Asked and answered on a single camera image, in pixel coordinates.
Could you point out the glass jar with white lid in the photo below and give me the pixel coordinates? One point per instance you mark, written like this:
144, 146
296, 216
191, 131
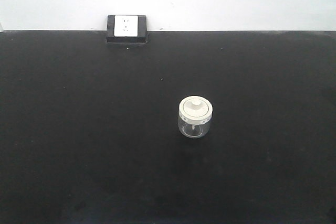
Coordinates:
195, 114

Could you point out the black socket box white outlet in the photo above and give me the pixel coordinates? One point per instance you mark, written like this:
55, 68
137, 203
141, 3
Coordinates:
127, 29

